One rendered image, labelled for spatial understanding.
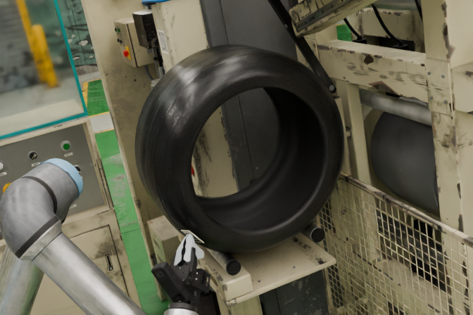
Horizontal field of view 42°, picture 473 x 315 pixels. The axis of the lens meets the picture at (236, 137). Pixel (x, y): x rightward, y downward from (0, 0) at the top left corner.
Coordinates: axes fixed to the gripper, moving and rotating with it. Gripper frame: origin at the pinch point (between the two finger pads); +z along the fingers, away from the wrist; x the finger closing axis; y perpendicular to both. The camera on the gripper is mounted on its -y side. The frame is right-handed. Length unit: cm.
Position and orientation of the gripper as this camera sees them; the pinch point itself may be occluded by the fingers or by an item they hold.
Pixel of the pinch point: (186, 237)
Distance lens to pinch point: 169.9
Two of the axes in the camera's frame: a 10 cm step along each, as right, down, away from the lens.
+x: 7.5, -3.1, -5.8
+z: 0.9, -8.3, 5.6
